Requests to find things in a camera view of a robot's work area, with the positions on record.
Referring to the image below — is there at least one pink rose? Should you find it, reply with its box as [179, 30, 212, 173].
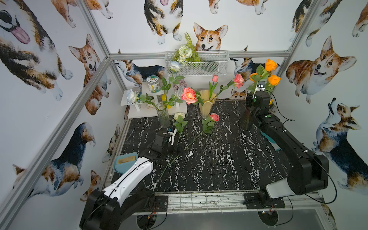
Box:
[181, 88, 204, 105]
[159, 113, 219, 179]
[217, 74, 244, 97]

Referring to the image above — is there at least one pink tulip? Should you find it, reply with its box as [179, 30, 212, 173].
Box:
[209, 75, 219, 101]

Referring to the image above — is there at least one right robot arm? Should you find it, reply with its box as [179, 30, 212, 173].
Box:
[246, 91, 329, 204]

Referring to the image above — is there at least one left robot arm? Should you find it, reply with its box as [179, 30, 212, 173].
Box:
[80, 128, 179, 230]

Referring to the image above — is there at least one dark red glass vase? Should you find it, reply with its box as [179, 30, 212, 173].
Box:
[238, 107, 254, 130]

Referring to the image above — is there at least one clear ribbed glass vase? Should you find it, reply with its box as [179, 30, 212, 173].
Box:
[155, 102, 171, 128]

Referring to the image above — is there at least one white tiered shelf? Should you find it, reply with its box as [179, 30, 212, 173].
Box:
[120, 82, 187, 119]

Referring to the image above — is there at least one yellow bottle under shelf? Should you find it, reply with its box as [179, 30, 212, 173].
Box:
[162, 94, 171, 109]

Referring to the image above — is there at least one teal rubber glove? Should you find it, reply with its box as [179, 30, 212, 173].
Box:
[261, 131, 281, 151]

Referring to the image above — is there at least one yellow fluted vase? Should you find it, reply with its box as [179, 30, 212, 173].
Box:
[198, 90, 217, 118]

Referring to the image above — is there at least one blue label tin can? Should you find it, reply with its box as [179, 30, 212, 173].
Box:
[134, 90, 141, 103]

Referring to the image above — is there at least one small purple flower pot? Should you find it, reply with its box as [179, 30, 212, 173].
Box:
[172, 79, 187, 92]

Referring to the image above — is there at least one clear jar green lid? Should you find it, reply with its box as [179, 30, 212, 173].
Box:
[146, 75, 161, 93]

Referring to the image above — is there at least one green fern white flower bouquet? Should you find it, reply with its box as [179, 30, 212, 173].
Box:
[172, 32, 202, 67]

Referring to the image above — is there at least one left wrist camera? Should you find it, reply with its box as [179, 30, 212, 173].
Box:
[168, 129, 177, 146]

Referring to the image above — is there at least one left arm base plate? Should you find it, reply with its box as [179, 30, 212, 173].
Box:
[146, 195, 169, 212]

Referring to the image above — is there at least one white wire wall basket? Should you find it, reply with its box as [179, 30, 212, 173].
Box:
[165, 51, 230, 76]

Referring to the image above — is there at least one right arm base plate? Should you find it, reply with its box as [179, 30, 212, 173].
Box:
[243, 191, 286, 209]

